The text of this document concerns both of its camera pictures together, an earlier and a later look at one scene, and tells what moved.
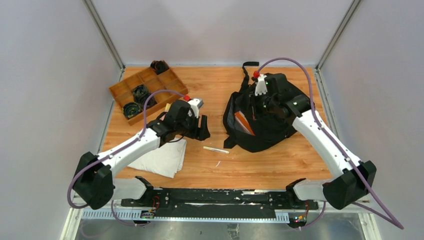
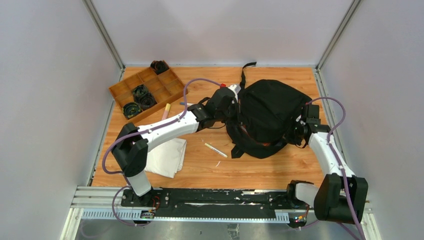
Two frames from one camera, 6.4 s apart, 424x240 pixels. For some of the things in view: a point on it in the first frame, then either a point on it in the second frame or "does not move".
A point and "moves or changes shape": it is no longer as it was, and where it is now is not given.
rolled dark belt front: [131, 109] does not move
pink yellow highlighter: [167, 107] does not move
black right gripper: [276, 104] → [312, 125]
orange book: [242, 123] → [244, 129]
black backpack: [249, 125] moves or changes shape
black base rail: [218, 203] does not move
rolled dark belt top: [159, 67] does not move
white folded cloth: [166, 160] does not move
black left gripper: [196, 128] → [231, 108]
